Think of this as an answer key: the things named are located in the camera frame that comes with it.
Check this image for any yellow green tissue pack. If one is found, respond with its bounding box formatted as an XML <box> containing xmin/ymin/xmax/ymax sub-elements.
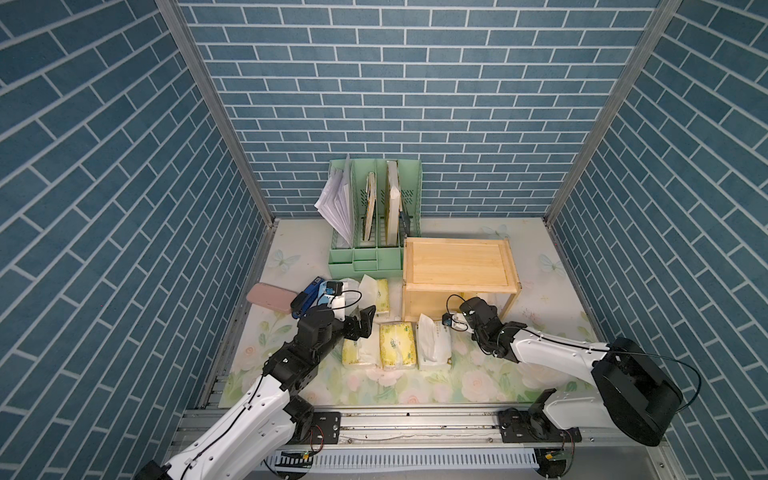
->
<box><xmin>358</xmin><ymin>275</ymin><xmax>391</xmax><ymax>318</ymax></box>

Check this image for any white tissue pack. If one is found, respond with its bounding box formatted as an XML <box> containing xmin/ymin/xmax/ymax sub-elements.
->
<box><xmin>416</xmin><ymin>314</ymin><xmax>452</xmax><ymax>370</ymax></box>

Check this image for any wooden two-tier shelf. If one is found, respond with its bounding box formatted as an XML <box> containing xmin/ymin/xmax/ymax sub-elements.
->
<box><xmin>401</xmin><ymin>237</ymin><xmax>522</xmax><ymax>322</ymax></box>

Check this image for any blue tissue pack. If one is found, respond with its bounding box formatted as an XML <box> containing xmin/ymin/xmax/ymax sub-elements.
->
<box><xmin>334</xmin><ymin>279</ymin><xmax>362</xmax><ymax>319</ymax></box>

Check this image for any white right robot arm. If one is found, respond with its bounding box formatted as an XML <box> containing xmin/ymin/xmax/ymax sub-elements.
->
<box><xmin>459</xmin><ymin>297</ymin><xmax>683</xmax><ymax>447</ymax></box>

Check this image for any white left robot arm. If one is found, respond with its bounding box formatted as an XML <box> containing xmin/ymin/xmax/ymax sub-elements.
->
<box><xmin>135</xmin><ymin>304</ymin><xmax>376</xmax><ymax>480</ymax></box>

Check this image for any green plastic file organizer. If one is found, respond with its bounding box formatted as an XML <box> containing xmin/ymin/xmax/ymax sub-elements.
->
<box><xmin>328</xmin><ymin>159</ymin><xmax>422</xmax><ymax>278</ymax></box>

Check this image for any floral table mat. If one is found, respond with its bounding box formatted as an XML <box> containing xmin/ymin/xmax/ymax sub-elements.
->
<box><xmin>212</xmin><ymin>278</ymin><xmax>596</xmax><ymax>408</ymax></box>

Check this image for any pink phone-like object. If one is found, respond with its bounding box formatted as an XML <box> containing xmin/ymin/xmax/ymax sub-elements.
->
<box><xmin>246</xmin><ymin>282</ymin><xmax>298</xmax><ymax>314</ymax></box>

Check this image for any white paper stack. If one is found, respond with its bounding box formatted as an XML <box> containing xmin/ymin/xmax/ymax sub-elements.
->
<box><xmin>314</xmin><ymin>168</ymin><xmax>354</xmax><ymax>247</ymax></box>

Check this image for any brown edged book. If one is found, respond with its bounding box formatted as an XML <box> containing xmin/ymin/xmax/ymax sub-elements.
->
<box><xmin>362</xmin><ymin>171</ymin><xmax>378</xmax><ymax>246</ymax></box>

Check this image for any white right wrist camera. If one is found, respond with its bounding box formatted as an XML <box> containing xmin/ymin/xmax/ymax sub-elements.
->
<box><xmin>441</xmin><ymin>313</ymin><xmax>469</xmax><ymax>332</ymax></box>

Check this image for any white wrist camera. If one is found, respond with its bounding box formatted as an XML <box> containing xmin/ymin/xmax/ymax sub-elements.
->
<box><xmin>441</xmin><ymin>313</ymin><xmax>469</xmax><ymax>332</ymax></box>
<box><xmin>316</xmin><ymin>280</ymin><xmax>346</xmax><ymax>321</ymax></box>

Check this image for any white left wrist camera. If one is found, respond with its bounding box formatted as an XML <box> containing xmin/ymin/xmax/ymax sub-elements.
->
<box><xmin>316</xmin><ymin>280</ymin><xmax>346</xmax><ymax>321</ymax></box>

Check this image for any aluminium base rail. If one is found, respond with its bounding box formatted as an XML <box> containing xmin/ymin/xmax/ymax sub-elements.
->
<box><xmin>253</xmin><ymin>404</ymin><xmax>684</xmax><ymax>479</ymax></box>

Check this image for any aluminium right corner post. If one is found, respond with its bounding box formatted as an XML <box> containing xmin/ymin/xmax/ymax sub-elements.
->
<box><xmin>544</xmin><ymin>0</ymin><xmax>682</xmax><ymax>230</ymax></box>

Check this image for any aluminium corner post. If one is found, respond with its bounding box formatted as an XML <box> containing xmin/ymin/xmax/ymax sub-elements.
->
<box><xmin>544</xmin><ymin>0</ymin><xmax>682</xmax><ymax>230</ymax></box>
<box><xmin>156</xmin><ymin>0</ymin><xmax>274</xmax><ymax>228</ymax></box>

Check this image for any aluminium left corner post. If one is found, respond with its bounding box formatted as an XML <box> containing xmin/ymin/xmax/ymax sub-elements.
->
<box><xmin>156</xmin><ymin>0</ymin><xmax>274</xmax><ymax>228</ymax></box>

